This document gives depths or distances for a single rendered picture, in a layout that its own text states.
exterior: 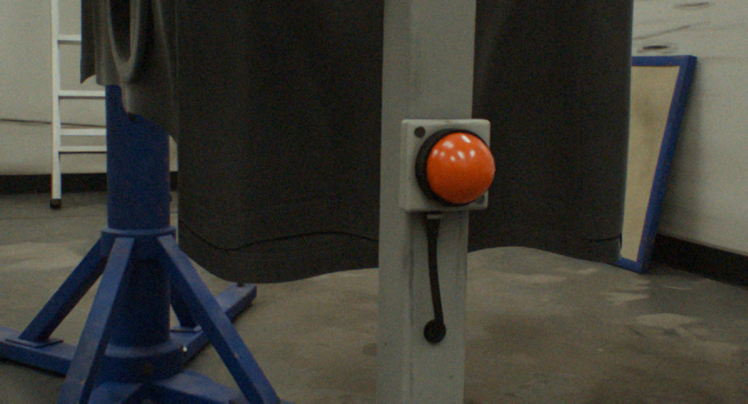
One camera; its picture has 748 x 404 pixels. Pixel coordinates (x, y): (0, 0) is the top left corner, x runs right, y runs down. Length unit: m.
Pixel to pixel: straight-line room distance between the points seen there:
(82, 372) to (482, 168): 1.51
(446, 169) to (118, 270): 1.60
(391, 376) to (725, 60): 3.09
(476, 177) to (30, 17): 4.97
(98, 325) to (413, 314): 1.48
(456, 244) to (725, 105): 3.07
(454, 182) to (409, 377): 0.12
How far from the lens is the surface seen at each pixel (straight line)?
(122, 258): 2.11
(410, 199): 0.55
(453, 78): 0.57
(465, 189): 0.54
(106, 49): 1.14
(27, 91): 5.45
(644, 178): 3.75
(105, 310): 2.04
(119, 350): 2.21
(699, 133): 3.71
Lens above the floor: 0.71
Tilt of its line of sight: 7 degrees down
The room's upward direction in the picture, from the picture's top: 1 degrees clockwise
